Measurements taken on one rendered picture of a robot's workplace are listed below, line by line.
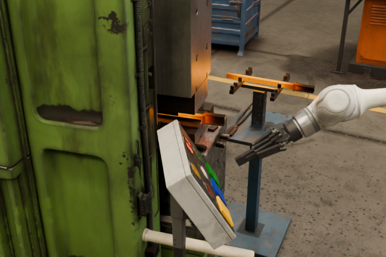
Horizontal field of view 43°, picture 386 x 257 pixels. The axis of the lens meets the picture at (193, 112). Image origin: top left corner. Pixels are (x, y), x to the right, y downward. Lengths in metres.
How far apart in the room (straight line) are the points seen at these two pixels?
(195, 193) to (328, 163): 2.49
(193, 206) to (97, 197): 0.69
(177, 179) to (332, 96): 0.50
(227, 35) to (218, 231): 4.58
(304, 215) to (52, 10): 2.10
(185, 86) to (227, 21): 4.01
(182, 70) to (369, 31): 3.85
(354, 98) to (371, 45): 4.07
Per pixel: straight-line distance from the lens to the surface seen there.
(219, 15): 5.87
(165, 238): 2.00
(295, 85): 2.48
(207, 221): 1.45
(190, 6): 1.76
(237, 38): 5.87
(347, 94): 1.46
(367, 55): 5.58
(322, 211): 3.28
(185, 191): 1.37
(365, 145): 4.11
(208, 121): 2.09
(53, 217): 2.14
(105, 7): 1.59
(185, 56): 1.82
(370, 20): 5.46
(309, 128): 1.64
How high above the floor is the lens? 1.94
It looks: 26 degrees down
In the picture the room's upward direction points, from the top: straight up
